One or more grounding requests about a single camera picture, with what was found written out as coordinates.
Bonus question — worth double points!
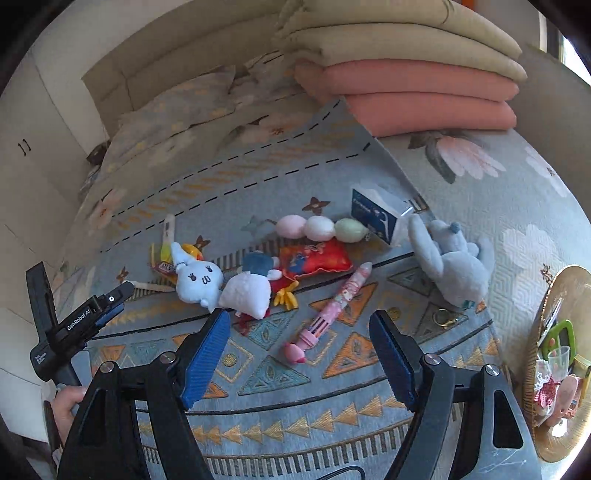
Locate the big blue bunny plush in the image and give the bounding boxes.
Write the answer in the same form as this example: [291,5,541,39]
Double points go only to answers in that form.
[408,215,496,310]

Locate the tricolour dango plush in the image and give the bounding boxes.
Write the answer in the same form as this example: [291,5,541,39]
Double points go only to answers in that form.
[276,215,370,244]

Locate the red embroidered pouch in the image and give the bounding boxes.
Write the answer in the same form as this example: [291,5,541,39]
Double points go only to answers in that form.
[279,238,353,280]

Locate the folded beige quilt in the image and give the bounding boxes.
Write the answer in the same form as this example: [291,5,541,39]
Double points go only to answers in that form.
[274,0,527,83]

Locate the floral pillow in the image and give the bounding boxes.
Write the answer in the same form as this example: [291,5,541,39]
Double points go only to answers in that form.
[228,51,304,109]
[101,65,236,175]

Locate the blue floss pick box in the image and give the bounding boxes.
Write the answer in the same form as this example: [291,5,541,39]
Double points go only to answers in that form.
[351,184,414,247]

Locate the pink multicolour character pen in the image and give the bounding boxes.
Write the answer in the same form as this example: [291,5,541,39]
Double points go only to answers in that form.
[283,262,373,364]

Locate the strawberry drawstring pouch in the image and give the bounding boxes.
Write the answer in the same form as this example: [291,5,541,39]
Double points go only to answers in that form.
[533,359,560,426]

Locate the floral green bedspread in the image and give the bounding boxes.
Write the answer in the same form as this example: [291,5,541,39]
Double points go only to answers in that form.
[59,91,588,370]

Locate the clear plastic cup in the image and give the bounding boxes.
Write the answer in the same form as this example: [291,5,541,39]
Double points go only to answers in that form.
[547,345,571,383]

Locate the pink card box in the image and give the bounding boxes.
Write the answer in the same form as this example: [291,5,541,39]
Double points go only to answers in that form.
[554,375,580,418]

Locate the left floral pillow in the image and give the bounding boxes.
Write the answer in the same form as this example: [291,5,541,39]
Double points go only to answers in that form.
[101,65,236,175]

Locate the FOX candy wrapper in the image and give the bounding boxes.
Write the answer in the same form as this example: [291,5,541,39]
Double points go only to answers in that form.
[155,261,175,275]

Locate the white duck plush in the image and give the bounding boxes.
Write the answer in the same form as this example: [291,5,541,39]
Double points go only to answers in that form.
[218,251,298,320]

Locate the patterned blue rug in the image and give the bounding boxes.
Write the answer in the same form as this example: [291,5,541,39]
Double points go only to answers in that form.
[50,96,514,480]

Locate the yellow tape measure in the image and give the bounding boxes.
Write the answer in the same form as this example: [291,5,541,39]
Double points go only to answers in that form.
[150,244,204,281]

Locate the person's left hand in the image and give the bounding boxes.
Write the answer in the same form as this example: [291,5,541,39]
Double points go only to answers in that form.
[51,386,87,445]

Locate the right floral pillow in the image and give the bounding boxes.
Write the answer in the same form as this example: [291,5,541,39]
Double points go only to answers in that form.
[228,51,304,109]

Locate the golden ribbed plate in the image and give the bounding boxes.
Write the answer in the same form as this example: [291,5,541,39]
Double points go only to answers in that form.
[522,265,590,463]

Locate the folded pink quilt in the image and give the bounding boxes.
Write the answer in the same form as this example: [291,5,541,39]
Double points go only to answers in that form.
[294,59,519,137]

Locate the white yellow highlighter marker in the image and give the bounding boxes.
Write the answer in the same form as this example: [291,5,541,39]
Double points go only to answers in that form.
[159,214,175,263]

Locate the light blue ghost plush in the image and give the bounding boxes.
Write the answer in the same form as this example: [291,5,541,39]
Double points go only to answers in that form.
[170,242,223,313]

